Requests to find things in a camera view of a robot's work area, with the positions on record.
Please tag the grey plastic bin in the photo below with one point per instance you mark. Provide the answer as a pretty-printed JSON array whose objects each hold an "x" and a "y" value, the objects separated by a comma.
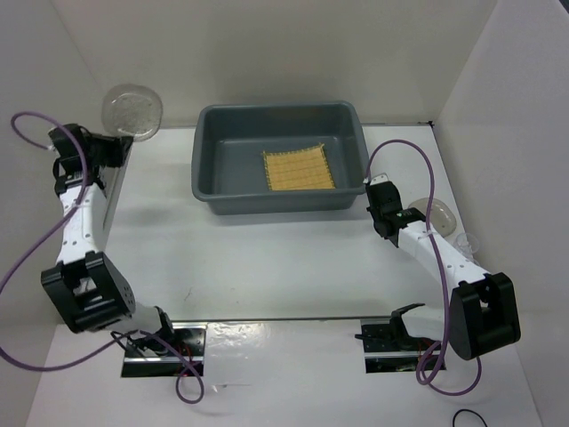
[{"x": 228, "y": 169}]

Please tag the yellow woven bamboo mat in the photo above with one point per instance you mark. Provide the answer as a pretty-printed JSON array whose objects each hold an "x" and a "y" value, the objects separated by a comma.
[{"x": 302, "y": 169}]

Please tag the clear plastic cup upper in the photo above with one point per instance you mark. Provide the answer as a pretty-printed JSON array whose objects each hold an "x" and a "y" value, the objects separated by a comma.
[{"x": 467, "y": 244}]

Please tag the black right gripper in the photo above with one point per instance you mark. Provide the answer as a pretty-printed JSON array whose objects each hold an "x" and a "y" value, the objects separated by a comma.
[{"x": 372, "y": 212}]

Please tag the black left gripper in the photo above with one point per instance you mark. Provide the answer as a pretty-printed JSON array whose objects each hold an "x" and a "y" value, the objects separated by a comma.
[{"x": 120, "y": 146}]

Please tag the clear glass plate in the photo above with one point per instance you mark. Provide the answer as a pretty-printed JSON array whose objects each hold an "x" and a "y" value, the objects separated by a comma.
[
  {"x": 132, "y": 110},
  {"x": 441, "y": 216}
]

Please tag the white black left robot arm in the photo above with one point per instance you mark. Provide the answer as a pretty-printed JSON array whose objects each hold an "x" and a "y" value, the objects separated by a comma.
[{"x": 84, "y": 285}]

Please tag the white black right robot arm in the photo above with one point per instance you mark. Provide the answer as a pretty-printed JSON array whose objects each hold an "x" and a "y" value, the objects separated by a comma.
[{"x": 481, "y": 315}]

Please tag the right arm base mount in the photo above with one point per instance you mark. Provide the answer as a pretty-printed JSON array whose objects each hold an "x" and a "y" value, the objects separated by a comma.
[{"x": 387, "y": 346}]

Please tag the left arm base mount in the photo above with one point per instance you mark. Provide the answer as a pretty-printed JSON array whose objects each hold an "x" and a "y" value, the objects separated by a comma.
[{"x": 146, "y": 358}]

